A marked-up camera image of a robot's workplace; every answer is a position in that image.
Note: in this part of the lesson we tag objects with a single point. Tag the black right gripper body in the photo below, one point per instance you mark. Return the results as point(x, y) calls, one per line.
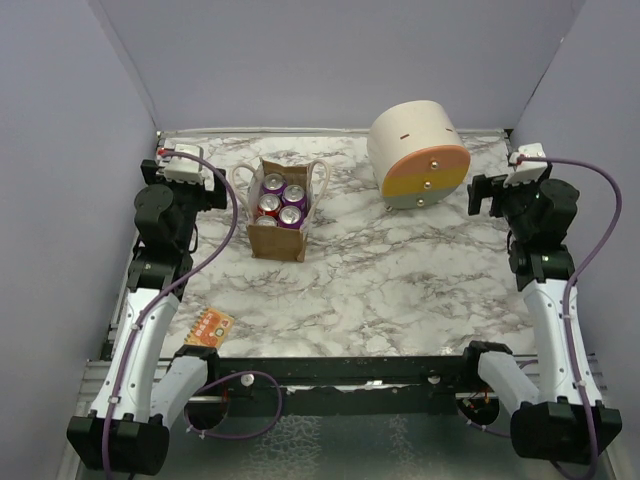
point(519, 198)

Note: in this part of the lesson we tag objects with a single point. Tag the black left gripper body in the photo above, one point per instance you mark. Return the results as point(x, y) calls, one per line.
point(191, 196)

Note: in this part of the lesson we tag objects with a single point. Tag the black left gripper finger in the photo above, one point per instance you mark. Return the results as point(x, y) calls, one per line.
point(217, 196)
point(149, 169)

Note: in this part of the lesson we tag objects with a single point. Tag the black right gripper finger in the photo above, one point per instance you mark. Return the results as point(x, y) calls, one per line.
point(498, 190)
point(479, 189)

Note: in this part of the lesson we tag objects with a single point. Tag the purple Fanta can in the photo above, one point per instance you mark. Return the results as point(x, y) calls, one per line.
point(269, 204)
point(290, 217)

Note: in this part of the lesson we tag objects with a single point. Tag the red coke can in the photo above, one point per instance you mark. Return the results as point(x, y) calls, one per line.
point(266, 220)
point(295, 195)

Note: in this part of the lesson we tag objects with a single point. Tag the red Coke can front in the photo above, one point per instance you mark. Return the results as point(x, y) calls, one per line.
point(266, 220)

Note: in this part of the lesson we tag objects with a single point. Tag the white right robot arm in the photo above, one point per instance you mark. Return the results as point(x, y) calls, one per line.
point(560, 417)

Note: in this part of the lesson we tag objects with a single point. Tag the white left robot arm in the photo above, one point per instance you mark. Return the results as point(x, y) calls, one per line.
point(127, 427)

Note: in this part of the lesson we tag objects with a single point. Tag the cream three-drawer round cabinet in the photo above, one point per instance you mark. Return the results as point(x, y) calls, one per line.
point(417, 156)

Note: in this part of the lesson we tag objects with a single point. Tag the orange snack packet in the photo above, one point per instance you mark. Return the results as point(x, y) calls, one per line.
point(210, 330)

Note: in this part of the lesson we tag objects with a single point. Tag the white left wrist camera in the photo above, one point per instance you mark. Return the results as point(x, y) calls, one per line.
point(180, 169)

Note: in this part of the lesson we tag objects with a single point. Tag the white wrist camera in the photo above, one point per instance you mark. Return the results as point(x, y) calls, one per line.
point(180, 169)
point(527, 163)

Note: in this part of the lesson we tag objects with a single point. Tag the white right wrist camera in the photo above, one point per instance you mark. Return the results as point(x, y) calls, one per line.
point(527, 163)

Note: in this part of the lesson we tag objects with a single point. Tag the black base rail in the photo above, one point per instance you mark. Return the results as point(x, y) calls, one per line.
point(337, 386)

